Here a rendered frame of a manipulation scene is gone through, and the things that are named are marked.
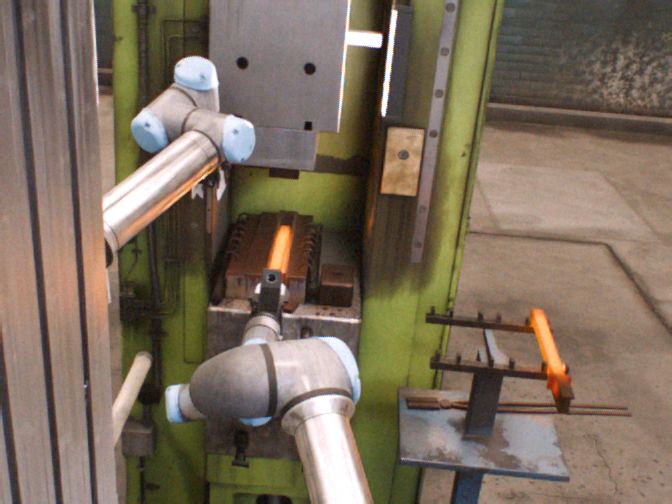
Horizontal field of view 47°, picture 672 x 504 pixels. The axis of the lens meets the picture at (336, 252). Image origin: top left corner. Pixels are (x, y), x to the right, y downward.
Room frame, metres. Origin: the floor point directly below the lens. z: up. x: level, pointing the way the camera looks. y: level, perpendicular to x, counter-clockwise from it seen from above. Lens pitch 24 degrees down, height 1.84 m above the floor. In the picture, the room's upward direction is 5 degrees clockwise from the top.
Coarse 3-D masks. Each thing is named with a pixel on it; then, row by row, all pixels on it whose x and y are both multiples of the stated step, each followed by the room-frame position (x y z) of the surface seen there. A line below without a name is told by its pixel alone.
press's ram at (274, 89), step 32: (224, 0) 1.70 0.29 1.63; (256, 0) 1.70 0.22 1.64; (288, 0) 1.70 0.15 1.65; (320, 0) 1.71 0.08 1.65; (224, 32) 1.70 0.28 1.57; (256, 32) 1.70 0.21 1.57; (288, 32) 1.71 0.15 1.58; (320, 32) 1.71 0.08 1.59; (352, 32) 1.90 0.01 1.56; (224, 64) 1.70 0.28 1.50; (256, 64) 1.70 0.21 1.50; (288, 64) 1.71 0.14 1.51; (320, 64) 1.71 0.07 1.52; (224, 96) 1.70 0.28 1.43; (256, 96) 1.70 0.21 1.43; (288, 96) 1.71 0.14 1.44; (320, 96) 1.71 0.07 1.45; (288, 128) 1.71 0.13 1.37; (320, 128) 1.71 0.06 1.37
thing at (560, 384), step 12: (540, 312) 1.71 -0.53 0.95; (540, 324) 1.65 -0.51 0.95; (540, 336) 1.59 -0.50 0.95; (540, 348) 1.57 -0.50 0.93; (552, 348) 1.54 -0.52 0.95; (552, 360) 1.48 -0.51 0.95; (552, 372) 1.43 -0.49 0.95; (552, 384) 1.41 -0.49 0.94; (564, 384) 1.37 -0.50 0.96; (564, 396) 1.33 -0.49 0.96; (564, 408) 1.33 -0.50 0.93
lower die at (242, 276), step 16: (256, 224) 2.05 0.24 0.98; (272, 224) 2.03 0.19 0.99; (304, 224) 2.05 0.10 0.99; (256, 240) 1.91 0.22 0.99; (272, 240) 1.90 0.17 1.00; (304, 240) 1.93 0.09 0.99; (240, 256) 1.82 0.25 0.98; (256, 256) 1.81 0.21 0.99; (288, 256) 1.80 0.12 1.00; (240, 272) 1.72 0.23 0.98; (256, 272) 1.71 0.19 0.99; (288, 272) 1.72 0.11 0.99; (304, 272) 1.73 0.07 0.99; (240, 288) 1.70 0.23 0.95; (288, 288) 1.71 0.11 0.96; (304, 288) 1.71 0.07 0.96
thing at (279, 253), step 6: (282, 228) 1.96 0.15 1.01; (288, 228) 1.97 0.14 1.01; (282, 234) 1.92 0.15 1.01; (288, 234) 1.92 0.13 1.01; (282, 240) 1.87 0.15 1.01; (276, 246) 1.82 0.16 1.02; (282, 246) 1.83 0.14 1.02; (276, 252) 1.78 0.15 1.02; (282, 252) 1.79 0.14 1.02; (276, 258) 1.74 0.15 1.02; (282, 258) 1.75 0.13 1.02; (270, 264) 1.70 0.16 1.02; (276, 264) 1.70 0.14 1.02; (282, 264) 1.73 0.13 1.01; (282, 276) 1.63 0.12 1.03; (282, 282) 1.63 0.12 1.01
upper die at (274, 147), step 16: (256, 128) 1.70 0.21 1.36; (272, 128) 1.70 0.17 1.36; (304, 128) 1.72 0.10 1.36; (256, 144) 1.70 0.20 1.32; (272, 144) 1.70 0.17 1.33; (288, 144) 1.71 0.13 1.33; (304, 144) 1.71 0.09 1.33; (256, 160) 1.70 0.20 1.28; (272, 160) 1.70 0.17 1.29; (288, 160) 1.70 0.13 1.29; (304, 160) 1.71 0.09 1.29
